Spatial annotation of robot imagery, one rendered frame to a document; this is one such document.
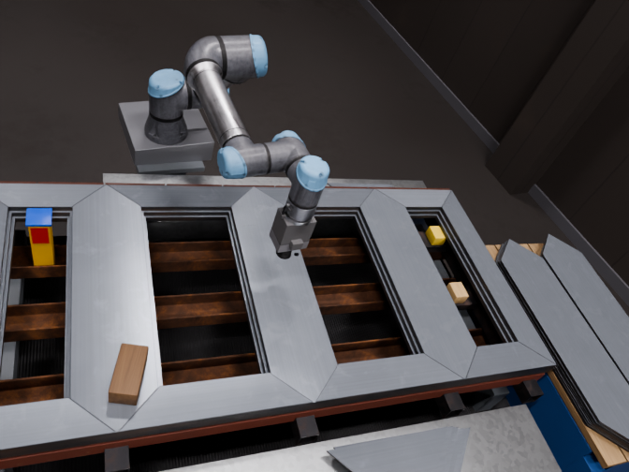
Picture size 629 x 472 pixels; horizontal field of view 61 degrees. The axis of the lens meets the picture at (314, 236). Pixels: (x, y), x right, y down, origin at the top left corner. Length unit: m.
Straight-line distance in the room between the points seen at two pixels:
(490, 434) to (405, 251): 0.59
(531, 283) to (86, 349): 1.39
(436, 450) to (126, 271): 0.92
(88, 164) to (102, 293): 1.67
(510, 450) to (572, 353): 0.38
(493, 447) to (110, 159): 2.31
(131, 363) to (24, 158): 1.96
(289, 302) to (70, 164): 1.82
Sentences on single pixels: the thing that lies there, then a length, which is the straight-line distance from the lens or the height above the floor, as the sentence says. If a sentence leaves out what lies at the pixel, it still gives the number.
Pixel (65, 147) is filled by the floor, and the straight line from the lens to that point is 3.12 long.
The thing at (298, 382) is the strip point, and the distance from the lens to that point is 1.34.
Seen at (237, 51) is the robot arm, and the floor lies 1.28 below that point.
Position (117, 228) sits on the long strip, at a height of 0.86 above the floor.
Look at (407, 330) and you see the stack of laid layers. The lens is 1.57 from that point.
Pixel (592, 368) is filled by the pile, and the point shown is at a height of 0.85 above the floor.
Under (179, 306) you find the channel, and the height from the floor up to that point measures 0.68.
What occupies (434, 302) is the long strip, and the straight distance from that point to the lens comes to 1.65.
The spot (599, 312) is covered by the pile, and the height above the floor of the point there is 0.85.
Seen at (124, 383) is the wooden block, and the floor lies 0.91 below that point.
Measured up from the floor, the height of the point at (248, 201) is 0.86.
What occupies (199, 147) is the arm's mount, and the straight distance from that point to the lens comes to 2.02.
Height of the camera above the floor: 2.02
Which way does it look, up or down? 45 degrees down
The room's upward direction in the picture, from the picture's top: 23 degrees clockwise
